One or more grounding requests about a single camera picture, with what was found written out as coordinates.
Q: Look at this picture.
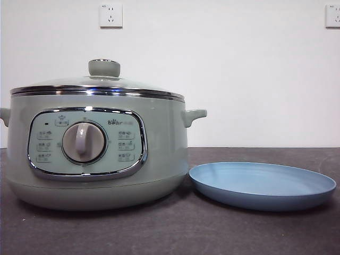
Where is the blue plate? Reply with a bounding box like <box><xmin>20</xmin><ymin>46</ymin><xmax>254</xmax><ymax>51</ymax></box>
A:
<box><xmin>188</xmin><ymin>161</ymin><xmax>337</xmax><ymax>213</ymax></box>

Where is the glass lid with green knob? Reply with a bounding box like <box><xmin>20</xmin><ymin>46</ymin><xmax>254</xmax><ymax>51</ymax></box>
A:
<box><xmin>10</xmin><ymin>58</ymin><xmax>186</xmax><ymax>97</ymax></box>

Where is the pale green electric steamer pot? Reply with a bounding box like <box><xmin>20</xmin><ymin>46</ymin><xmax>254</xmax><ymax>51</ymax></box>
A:
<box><xmin>0</xmin><ymin>91</ymin><xmax>208</xmax><ymax>212</ymax></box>

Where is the white wall socket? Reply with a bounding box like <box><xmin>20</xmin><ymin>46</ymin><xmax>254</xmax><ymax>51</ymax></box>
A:
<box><xmin>325</xmin><ymin>4</ymin><xmax>340</xmax><ymax>29</ymax></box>
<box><xmin>99</xmin><ymin>4</ymin><xmax>124</xmax><ymax>29</ymax></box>

